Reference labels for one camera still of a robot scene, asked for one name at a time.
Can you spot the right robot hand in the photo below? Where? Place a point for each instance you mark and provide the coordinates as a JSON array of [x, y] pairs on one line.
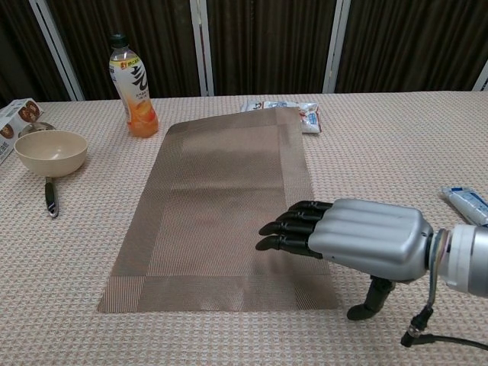
[[373, 240]]

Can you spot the beige bowl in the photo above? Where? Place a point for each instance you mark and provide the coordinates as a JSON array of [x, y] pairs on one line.
[[49, 160]]

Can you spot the brown woven placemat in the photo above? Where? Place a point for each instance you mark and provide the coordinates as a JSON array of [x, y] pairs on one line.
[[213, 190]]

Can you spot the pink beige woven tablecloth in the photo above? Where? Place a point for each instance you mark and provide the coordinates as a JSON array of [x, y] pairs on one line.
[[381, 152]]

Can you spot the white partition post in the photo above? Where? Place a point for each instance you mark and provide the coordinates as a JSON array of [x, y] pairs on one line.
[[203, 49], [481, 78], [336, 49], [58, 49]]

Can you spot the orange drink bottle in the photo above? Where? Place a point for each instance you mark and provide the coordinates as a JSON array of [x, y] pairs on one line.
[[137, 95]]

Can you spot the long white red box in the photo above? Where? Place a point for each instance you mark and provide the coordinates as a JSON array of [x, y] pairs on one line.
[[11, 118]]

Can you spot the white snack bag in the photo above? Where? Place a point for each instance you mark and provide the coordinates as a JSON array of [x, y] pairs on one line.
[[310, 122]]

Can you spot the white blue toothpaste tube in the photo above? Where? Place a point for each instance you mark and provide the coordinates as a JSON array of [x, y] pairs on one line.
[[469, 206]]

